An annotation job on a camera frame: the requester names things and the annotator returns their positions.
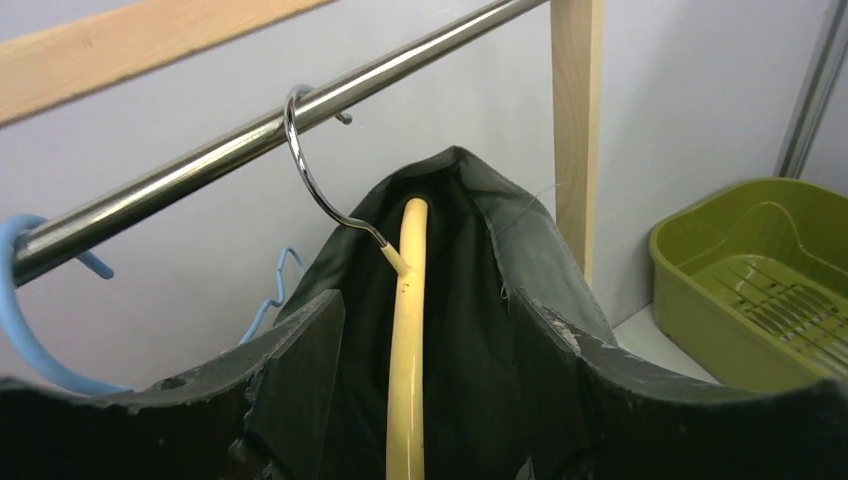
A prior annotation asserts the green plastic laundry basket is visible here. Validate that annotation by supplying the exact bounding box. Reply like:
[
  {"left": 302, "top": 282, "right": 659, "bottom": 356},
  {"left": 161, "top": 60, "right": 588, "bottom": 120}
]
[{"left": 649, "top": 177, "right": 847, "bottom": 392}]

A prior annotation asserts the aluminium corner profile right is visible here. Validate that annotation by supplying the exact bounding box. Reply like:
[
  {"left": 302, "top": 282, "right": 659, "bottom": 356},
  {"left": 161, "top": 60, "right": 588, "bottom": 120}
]
[{"left": 774, "top": 0, "right": 847, "bottom": 179}]

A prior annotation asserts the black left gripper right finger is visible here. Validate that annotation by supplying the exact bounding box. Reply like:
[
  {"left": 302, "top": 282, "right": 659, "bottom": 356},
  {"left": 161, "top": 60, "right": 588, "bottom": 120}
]
[{"left": 509, "top": 292, "right": 847, "bottom": 479}]

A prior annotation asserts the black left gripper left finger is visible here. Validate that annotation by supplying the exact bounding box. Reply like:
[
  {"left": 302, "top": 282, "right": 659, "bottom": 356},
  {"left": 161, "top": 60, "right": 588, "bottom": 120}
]
[{"left": 1, "top": 290, "right": 345, "bottom": 479}]

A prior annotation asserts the yellow hanger with metal hook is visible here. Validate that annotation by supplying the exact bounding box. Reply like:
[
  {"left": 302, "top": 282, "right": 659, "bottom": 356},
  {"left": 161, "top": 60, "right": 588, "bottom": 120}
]
[{"left": 282, "top": 85, "right": 428, "bottom": 479}]

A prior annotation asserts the wooden clothes rack frame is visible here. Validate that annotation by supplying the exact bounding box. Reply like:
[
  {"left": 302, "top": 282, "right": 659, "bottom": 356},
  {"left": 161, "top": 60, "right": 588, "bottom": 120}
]
[{"left": 0, "top": 0, "right": 605, "bottom": 286}]

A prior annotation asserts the chrome clothes rail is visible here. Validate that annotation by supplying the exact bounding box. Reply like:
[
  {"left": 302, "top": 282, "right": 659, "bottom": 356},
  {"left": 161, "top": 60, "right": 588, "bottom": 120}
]
[{"left": 12, "top": 0, "right": 543, "bottom": 286}]

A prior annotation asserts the grey pleated skirt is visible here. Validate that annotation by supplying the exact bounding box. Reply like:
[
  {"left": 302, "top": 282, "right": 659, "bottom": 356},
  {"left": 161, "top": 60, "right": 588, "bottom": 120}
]
[{"left": 282, "top": 146, "right": 613, "bottom": 479}]

